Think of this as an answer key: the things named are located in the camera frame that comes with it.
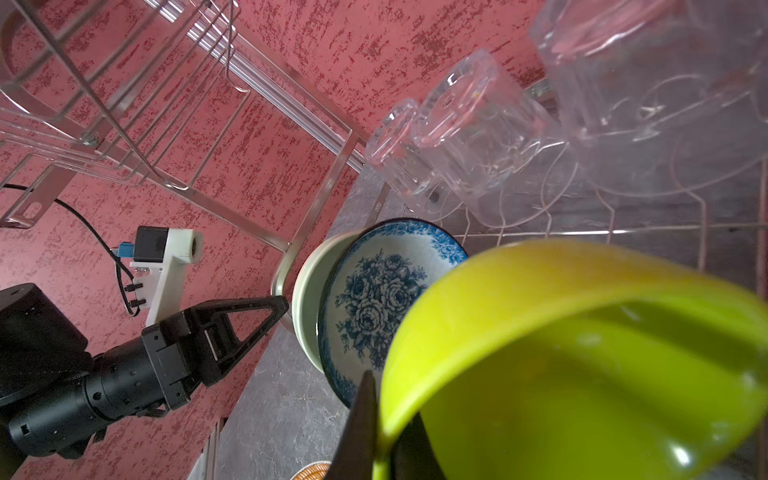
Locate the steel two-tier dish rack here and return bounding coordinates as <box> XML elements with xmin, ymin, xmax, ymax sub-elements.
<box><xmin>0</xmin><ymin>0</ymin><xmax>768</xmax><ymax>337</ymax></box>

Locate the pale green bowl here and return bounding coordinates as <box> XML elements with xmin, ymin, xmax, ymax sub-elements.
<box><xmin>291</xmin><ymin>230</ymin><xmax>362</xmax><ymax>372</ymax></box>

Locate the clear glass cup far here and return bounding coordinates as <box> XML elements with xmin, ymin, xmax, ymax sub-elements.
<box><xmin>365</xmin><ymin>98</ymin><xmax>461</xmax><ymax>222</ymax></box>

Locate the white patterned deep plate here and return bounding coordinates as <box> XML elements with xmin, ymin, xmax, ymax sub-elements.
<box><xmin>291</xmin><ymin>461</ymin><xmax>331</xmax><ymax>480</ymax></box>

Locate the blue floral white bowl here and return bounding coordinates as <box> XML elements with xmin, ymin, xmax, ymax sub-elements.
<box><xmin>317</xmin><ymin>218</ymin><xmax>469</xmax><ymax>408</ymax></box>

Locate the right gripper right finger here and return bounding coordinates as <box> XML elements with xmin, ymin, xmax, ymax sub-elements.
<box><xmin>390</xmin><ymin>414</ymin><xmax>446</xmax><ymax>480</ymax></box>

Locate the clear glass cup middle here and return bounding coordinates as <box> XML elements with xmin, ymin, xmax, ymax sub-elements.
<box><xmin>411</xmin><ymin>49</ymin><xmax>577</xmax><ymax>228</ymax></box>

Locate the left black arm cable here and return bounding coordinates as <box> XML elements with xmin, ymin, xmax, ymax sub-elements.
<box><xmin>0</xmin><ymin>182</ymin><xmax>142</xmax><ymax>319</ymax></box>

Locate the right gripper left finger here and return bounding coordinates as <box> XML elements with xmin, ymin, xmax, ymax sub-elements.
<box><xmin>324</xmin><ymin>370</ymin><xmax>378</xmax><ymax>480</ymax></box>

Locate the clear glass cup near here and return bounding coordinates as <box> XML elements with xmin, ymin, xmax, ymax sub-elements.
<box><xmin>530</xmin><ymin>1</ymin><xmax>767</xmax><ymax>197</ymax></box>

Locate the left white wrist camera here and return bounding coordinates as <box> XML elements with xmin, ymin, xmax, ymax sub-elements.
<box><xmin>112</xmin><ymin>226</ymin><xmax>203</xmax><ymax>326</ymax></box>

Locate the lime green bowl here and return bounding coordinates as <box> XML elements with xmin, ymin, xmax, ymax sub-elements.
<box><xmin>374</xmin><ymin>239</ymin><xmax>767</xmax><ymax>479</ymax></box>

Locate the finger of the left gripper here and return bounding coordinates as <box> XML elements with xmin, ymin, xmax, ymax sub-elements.
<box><xmin>200</xmin><ymin>325</ymin><xmax>264</xmax><ymax>387</ymax></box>
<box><xmin>185</xmin><ymin>295</ymin><xmax>289</xmax><ymax>336</ymax></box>

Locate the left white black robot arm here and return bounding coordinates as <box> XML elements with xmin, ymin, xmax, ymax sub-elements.
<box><xmin>1</xmin><ymin>283</ymin><xmax>289</xmax><ymax>479</ymax></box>

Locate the clear glass cup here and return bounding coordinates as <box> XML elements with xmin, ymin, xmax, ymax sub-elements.
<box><xmin>365</xmin><ymin>98</ymin><xmax>461</xmax><ymax>222</ymax></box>
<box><xmin>411</xmin><ymin>49</ymin><xmax>577</xmax><ymax>228</ymax></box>
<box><xmin>530</xmin><ymin>1</ymin><xmax>767</xmax><ymax>197</ymax></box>

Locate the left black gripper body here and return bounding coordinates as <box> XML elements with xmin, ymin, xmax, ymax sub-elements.
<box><xmin>141</xmin><ymin>311</ymin><xmax>204</xmax><ymax>410</ymax></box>

